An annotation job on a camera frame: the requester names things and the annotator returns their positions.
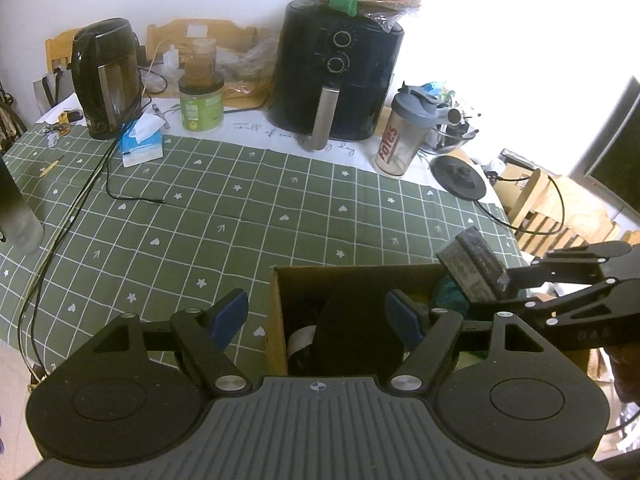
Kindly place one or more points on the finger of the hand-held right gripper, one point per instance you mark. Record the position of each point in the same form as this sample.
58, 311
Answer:
505, 307
565, 267

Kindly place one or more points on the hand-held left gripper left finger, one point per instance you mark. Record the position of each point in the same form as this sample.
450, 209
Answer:
231, 312

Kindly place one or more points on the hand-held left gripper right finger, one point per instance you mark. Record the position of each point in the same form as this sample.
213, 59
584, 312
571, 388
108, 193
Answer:
402, 315

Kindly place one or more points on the brown cardboard box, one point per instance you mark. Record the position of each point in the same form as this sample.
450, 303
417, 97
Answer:
276, 320

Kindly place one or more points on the teal bath loofah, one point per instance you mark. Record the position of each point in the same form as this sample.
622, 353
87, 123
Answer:
447, 292

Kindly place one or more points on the dark grey sponge block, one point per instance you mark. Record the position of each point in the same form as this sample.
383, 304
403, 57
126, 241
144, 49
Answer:
472, 265

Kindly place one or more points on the wooden slatted chair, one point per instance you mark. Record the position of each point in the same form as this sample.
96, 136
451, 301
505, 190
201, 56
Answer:
585, 225

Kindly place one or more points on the green checked tablecloth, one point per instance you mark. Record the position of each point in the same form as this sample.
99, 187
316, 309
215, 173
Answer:
200, 220

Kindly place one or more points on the black power adapter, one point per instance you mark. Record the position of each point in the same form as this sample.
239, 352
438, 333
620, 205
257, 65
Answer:
494, 170

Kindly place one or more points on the black round kettle base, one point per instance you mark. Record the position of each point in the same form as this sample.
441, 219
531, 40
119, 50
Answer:
457, 180

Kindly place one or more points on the glass bowl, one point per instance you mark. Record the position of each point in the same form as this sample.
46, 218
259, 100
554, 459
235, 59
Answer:
450, 140

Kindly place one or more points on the grey lid shaker bottle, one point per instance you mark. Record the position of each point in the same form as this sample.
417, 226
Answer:
400, 140

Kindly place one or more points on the blue white tissue pack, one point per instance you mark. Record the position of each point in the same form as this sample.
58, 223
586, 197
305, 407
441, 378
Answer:
142, 142

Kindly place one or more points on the green label jar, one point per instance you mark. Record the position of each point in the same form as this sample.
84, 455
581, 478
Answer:
201, 107

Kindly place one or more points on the grey pen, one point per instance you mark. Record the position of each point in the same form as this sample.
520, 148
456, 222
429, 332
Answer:
161, 115

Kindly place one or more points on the dark translucent bottle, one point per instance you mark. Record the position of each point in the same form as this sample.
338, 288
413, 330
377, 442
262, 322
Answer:
20, 210

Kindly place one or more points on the clear bag of snacks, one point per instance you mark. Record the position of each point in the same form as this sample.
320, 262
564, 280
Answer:
250, 70

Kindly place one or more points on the bunch of keys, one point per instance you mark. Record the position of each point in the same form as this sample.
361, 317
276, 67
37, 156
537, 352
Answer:
62, 120

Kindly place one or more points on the small white bottle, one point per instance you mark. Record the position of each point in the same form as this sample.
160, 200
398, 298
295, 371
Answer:
171, 57

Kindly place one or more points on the black electric kettle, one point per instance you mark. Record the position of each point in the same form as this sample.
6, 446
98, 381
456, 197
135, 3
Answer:
107, 75

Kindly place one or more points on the black air fryer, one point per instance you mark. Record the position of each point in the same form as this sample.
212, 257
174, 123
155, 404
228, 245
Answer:
320, 60

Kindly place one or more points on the white paper bag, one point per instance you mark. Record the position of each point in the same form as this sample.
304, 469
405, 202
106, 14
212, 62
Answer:
50, 92

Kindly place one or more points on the wooden chair back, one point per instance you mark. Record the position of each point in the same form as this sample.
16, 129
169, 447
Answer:
220, 27
57, 47

